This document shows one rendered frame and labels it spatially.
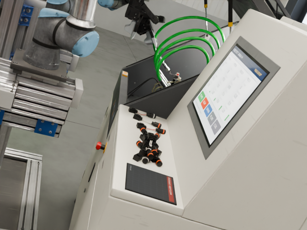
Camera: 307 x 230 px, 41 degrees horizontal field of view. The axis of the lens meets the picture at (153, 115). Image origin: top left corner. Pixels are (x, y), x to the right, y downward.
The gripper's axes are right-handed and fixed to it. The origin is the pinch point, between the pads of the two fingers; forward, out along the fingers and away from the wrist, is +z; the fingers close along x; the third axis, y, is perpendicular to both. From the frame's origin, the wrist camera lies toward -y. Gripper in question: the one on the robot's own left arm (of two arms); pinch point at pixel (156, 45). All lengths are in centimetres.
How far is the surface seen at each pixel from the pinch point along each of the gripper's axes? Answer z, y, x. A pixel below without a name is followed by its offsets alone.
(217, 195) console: 62, -12, 91
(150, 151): 45, 6, 73
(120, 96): 19.2, 23.2, 15.1
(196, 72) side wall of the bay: 17.0, -12.7, -38.3
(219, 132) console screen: 46, -18, 82
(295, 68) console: 35, -43, 96
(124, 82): 11.1, 24.0, -8.0
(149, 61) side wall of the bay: 2.2, 11.0, -30.3
